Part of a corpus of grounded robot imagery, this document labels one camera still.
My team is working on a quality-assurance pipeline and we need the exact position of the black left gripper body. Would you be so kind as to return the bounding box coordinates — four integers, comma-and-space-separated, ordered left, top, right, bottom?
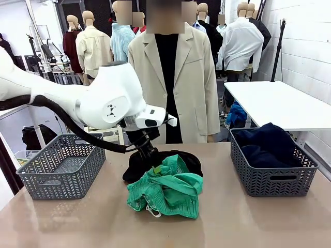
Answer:
126, 127, 160, 158

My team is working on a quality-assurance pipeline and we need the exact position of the black garment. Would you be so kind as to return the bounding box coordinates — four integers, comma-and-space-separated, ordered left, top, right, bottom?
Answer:
122, 149, 204, 184

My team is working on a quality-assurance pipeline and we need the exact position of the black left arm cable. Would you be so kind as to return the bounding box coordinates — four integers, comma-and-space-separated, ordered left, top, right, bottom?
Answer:
0, 95, 138, 153

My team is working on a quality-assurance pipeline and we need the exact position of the person in beige coat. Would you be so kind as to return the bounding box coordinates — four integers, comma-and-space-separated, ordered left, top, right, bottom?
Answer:
128, 0, 221, 145

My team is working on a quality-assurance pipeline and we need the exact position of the navy blue garment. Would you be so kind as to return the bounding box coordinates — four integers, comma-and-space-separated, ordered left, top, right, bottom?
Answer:
234, 122, 303, 168

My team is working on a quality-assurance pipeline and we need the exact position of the person in dark clothes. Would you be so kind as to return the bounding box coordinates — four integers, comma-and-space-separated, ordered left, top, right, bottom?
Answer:
0, 33, 19, 68

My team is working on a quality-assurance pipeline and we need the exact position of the mannequin in black coat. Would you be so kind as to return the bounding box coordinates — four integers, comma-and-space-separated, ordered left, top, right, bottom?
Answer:
196, 3, 223, 78

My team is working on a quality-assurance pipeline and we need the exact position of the blue cloth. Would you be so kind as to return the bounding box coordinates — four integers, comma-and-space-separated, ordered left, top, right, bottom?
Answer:
226, 101, 249, 128

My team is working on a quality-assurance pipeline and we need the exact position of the mannequin in cream jacket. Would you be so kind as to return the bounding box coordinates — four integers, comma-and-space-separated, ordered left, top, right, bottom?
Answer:
75, 10, 114, 86

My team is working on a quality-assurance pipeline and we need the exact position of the mannequin in red hoodie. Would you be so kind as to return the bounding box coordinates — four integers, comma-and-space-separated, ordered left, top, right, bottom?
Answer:
132, 11, 145, 36

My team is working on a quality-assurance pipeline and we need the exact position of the black tripod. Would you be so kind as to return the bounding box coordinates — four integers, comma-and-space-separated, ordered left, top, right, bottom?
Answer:
25, 33, 45, 78

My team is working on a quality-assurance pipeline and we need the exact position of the mannequin in white shirt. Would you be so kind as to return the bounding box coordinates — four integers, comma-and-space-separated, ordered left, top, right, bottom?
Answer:
216, 2, 265, 78

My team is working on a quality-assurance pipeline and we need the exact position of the mannequin in maroon dress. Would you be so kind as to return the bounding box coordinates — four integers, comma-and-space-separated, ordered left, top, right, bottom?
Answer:
63, 14, 84, 74

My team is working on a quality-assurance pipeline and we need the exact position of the mannequin in black jacket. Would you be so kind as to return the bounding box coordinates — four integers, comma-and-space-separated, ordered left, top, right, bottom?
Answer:
248, 3, 272, 52

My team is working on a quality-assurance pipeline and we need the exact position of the green garment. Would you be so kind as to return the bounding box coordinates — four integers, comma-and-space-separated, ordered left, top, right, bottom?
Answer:
126, 154, 204, 220

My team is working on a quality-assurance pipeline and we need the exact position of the black light stand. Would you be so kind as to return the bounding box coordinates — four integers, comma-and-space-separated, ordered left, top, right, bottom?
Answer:
270, 19, 288, 83

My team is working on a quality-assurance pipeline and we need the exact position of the white table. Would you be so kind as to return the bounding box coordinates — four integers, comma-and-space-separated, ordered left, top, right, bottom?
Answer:
0, 103, 47, 149
223, 81, 331, 149

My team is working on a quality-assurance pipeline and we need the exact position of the grey woven plastic basket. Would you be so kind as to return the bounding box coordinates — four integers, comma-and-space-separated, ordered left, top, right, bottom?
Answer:
16, 133, 107, 200
229, 127, 319, 197

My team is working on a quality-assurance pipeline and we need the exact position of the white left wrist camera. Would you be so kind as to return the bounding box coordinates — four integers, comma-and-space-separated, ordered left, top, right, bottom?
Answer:
161, 113, 178, 127

